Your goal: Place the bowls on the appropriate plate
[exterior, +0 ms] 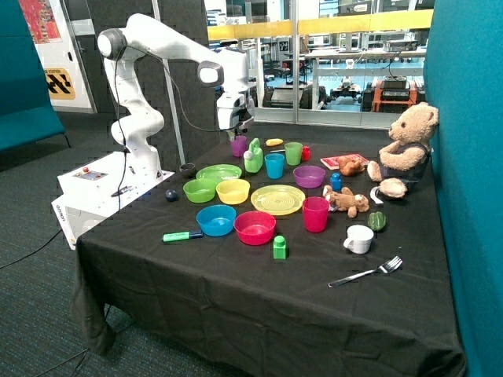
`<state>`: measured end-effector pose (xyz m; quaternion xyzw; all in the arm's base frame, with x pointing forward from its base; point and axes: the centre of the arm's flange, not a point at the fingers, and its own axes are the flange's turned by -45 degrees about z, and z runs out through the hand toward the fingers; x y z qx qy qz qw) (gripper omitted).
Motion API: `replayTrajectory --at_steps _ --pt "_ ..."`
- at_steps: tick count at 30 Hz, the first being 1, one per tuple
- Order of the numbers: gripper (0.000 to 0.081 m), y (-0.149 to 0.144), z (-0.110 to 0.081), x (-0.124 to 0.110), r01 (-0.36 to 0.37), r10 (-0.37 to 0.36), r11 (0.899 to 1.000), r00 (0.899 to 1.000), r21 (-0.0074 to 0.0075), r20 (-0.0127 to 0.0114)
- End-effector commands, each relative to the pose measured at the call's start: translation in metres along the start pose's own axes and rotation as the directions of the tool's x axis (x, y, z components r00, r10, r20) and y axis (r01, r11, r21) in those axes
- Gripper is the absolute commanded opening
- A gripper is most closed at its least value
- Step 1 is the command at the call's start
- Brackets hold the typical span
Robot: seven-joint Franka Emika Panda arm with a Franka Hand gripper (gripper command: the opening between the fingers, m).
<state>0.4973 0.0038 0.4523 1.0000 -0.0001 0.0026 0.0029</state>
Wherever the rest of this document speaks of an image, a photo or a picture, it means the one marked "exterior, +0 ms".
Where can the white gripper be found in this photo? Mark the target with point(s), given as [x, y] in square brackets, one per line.
[235, 110]

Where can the yellow plastic bowl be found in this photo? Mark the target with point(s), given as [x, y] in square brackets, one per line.
[234, 191]

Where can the green plastic bowl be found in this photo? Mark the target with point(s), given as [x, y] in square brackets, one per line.
[200, 190]

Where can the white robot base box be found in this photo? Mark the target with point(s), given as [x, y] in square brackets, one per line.
[86, 191]

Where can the green plastic plate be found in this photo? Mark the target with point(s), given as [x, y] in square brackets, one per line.
[220, 172]

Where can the yellow plastic plate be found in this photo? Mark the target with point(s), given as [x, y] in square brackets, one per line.
[278, 200]

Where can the purple plastic cup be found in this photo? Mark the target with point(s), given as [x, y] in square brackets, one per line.
[239, 145]

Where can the green toy watering can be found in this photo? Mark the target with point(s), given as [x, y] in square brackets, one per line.
[253, 157]

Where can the yellow toy banana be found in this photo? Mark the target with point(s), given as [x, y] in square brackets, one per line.
[274, 142]

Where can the blue plastic cup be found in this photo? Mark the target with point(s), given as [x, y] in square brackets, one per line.
[274, 165]

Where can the green plastic cup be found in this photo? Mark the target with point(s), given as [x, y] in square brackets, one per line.
[293, 153]

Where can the small black bowl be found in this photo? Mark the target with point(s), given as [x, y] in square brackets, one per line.
[188, 170]

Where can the red toy block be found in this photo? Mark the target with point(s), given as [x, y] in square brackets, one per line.
[305, 153]

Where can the purple plastic bowl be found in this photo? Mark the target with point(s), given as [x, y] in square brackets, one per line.
[308, 176]

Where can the blue plastic bowl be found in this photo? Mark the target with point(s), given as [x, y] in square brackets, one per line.
[216, 220]

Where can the dark blue ball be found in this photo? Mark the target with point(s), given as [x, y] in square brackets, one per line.
[171, 195]

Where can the pink plastic bowl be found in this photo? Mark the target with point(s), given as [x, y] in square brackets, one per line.
[255, 227]

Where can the red book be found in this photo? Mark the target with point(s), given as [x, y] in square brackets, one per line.
[332, 163]

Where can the pink plastic cup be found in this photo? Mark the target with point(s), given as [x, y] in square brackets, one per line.
[315, 214]

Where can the blue toy block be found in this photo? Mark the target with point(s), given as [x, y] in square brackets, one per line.
[336, 182]

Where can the green highlighter marker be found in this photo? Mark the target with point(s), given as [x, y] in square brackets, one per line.
[179, 236]

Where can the small brown sitting teddy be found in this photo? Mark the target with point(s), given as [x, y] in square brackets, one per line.
[350, 166]

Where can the green toy block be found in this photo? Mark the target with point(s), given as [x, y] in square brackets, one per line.
[280, 249]

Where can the black marker pen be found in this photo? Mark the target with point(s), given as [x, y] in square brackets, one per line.
[122, 190]

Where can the small brown lying teddy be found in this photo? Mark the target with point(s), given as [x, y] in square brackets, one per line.
[345, 201]

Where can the black tablecloth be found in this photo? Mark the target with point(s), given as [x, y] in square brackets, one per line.
[236, 304]

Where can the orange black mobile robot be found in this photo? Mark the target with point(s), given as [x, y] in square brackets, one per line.
[392, 94]

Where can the white ceramic cup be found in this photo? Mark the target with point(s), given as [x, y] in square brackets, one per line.
[359, 239]

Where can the green toy pepper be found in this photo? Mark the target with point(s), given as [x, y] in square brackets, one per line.
[377, 221]

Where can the large beige teddy bear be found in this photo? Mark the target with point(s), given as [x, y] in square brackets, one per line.
[402, 163]

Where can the silver metal fork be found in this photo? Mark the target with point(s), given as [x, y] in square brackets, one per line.
[386, 268]

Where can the teal sofa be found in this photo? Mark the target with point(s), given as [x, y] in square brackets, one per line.
[27, 114]

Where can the teal partition wall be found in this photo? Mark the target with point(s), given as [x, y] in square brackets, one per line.
[463, 76]

